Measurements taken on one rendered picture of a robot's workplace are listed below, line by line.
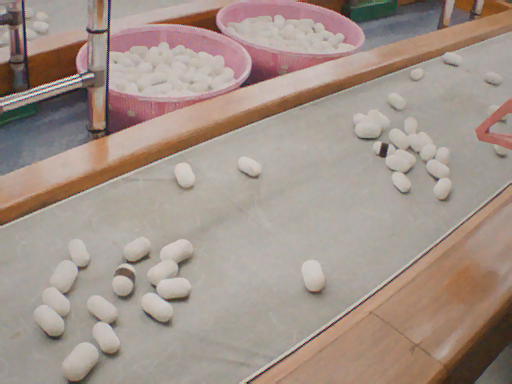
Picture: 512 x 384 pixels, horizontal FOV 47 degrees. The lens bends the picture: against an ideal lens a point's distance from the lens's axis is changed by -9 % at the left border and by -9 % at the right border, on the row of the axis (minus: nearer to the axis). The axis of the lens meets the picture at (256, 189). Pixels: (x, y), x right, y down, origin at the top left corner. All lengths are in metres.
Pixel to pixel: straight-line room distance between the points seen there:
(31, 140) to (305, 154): 0.40
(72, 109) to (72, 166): 0.30
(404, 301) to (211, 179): 0.28
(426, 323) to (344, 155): 0.31
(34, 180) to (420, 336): 0.43
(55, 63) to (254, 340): 0.61
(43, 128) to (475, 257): 0.64
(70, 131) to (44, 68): 0.12
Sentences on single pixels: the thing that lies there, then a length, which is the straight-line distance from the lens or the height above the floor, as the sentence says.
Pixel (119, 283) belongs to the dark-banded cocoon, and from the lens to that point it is 0.58.
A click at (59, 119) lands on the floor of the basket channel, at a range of 0.98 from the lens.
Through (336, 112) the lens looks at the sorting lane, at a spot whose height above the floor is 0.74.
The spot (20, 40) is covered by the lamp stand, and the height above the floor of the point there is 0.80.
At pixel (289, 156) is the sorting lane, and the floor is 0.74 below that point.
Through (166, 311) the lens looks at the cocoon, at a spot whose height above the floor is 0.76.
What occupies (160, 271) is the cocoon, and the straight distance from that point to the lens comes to 0.59.
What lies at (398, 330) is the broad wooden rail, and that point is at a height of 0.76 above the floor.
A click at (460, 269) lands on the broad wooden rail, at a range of 0.66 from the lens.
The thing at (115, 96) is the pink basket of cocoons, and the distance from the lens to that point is 0.86.
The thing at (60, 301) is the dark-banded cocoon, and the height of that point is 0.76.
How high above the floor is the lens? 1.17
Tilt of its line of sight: 36 degrees down
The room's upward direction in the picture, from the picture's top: 8 degrees clockwise
